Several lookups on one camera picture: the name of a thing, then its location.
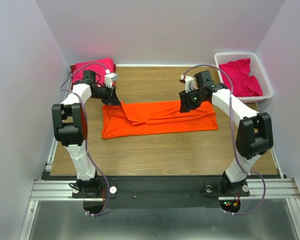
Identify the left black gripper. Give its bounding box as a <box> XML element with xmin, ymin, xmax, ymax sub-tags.
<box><xmin>91</xmin><ymin>83</ymin><xmax>121</xmax><ymax>106</ymax></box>

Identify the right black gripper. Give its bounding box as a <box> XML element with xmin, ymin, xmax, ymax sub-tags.
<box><xmin>178</xmin><ymin>87</ymin><xmax>207</xmax><ymax>113</ymax></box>

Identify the orange t shirt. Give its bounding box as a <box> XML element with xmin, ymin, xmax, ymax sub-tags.
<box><xmin>101</xmin><ymin>100</ymin><xmax>219</xmax><ymax>139</ymax></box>

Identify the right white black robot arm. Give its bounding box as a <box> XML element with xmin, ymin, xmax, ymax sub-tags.
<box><xmin>179</xmin><ymin>70</ymin><xmax>274</xmax><ymax>195</ymax></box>

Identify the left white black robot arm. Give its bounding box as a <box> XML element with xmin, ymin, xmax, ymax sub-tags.
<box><xmin>51</xmin><ymin>69</ymin><xmax>121</xmax><ymax>198</ymax></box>

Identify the folded pink t shirt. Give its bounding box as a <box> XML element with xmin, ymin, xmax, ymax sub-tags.
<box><xmin>71</xmin><ymin>57</ymin><xmax>116</xmax><ymax>85</ymax></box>

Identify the folded dark red t shirt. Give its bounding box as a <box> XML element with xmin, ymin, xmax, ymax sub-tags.
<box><xmin>70</xmin><ymin>62</ymin><xmax>117</xmax><ymax>77</ymax></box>

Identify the crumpled pink t shirt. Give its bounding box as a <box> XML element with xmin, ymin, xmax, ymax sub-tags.
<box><xmin>219</xmin><ymin>58</ymin><xmax>263</xmax><ymax>98</ymax></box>

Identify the pink plastic basket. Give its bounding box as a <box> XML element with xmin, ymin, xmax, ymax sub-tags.
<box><xmin>214</xmin><ymin>52</ymin><xmax>273</xmax><ymax>103</ymax></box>

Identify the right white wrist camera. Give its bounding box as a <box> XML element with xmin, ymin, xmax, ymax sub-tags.
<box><xmin>179</xmin><ymin>74</ymin><xmax>196</xmax><ymax>93</ymax></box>

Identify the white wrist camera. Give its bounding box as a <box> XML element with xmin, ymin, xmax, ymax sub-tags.
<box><xmin>104</xmin><ymin>69</ymin><xmax>119</xmax><ymax>88</ymax></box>
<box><xmin>179</xmin><ymin>74</ymin><xmax>196</xmax><ymax>93</ymax></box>

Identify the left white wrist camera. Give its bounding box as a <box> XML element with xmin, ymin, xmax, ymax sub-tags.
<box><xmin>104</xmin><ymin>69</ymin><xmax>119</xmax><ymax>88</ymax></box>

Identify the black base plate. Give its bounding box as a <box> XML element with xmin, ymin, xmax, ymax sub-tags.
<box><xmin>31</xmin><ymin>176</ymin><xmax>250</xmax><ymax>213</ymax></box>

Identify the aluminium frame rail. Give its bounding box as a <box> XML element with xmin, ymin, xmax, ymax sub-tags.
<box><xmin>18</xmin><ymin>67</ymin><xmax>300</xmax><ymax>240</ymax></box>

